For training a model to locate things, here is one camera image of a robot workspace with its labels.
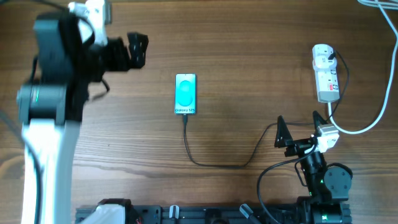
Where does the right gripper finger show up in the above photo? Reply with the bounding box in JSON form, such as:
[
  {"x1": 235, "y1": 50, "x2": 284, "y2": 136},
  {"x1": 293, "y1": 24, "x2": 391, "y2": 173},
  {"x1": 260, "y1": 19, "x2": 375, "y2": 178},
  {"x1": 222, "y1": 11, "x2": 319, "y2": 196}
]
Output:
[
  {"x1": 312, "y1": 111, "x2": 327, "y2": 134},
  {"x1": 274, "y1": 116, "x2": 293, "y2": 148}
]

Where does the smartphone with teal screen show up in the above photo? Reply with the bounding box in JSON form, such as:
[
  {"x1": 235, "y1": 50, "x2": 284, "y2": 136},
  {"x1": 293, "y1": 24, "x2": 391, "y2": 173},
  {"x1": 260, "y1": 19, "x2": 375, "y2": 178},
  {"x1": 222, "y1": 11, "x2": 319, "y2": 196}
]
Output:
[{"x1": 174, "y1": 73, "x2": 197, "y2": 114}]

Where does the black USB charging cable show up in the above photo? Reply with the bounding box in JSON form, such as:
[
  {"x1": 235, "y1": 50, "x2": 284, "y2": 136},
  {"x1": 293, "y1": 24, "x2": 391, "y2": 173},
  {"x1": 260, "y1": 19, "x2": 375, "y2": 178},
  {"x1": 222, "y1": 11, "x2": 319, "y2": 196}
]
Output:
[{"x1": 182, "y1": 50, "x2": 350, "y2": 169}]

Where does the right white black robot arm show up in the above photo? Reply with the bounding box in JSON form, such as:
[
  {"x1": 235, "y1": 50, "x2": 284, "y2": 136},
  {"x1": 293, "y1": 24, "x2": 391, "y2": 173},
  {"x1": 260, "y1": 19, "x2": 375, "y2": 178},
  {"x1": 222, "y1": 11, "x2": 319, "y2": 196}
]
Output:
[{"x1": 274, "y1": 111, "x2": 353, "y2": 224}]

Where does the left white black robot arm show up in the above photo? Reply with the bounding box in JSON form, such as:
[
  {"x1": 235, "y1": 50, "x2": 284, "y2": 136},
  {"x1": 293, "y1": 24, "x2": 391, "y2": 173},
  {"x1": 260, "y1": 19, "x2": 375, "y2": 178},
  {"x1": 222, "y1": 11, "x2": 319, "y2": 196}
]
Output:
[{"x1": 17, "y1": 11, "x2": 149, "y2": 223}]

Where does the white USB charger adapter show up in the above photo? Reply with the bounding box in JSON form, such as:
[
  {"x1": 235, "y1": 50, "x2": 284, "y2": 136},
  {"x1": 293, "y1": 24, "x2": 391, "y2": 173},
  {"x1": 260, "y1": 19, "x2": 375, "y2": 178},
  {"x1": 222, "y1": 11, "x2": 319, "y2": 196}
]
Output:
[{"x1": 312, "y1": 55, "x2": 337, "y2": 72}]

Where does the white power strip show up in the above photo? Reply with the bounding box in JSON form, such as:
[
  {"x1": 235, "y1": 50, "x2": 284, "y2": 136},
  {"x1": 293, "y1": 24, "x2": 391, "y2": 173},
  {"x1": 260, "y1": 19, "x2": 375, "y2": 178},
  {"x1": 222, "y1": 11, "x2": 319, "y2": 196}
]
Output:
[{"x1": 312, "y1": 44, "x2": 340, "y2": 103}]

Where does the white power strip cord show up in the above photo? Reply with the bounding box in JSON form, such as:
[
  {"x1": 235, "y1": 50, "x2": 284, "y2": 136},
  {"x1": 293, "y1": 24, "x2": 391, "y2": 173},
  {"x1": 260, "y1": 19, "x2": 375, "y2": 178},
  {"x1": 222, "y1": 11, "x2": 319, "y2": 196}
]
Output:
[{"x1": 327, "y1": 0, "x2": 398, "y2": 136}]

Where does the white cables top right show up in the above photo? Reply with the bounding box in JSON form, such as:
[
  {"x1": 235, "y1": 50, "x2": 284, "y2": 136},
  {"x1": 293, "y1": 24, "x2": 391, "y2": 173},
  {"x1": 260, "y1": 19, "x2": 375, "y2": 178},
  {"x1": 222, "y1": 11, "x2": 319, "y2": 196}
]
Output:
[{"x1": 356, "y1": 0, "x2": 398, "y2": 11}]

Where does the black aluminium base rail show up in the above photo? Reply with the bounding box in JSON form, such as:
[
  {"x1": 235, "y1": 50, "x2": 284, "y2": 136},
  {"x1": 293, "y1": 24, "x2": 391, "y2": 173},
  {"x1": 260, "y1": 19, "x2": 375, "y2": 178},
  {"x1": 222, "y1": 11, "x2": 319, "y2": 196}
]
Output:
[{"x1": 75, "y1": 203, "x2": 353, "y2": 224}]

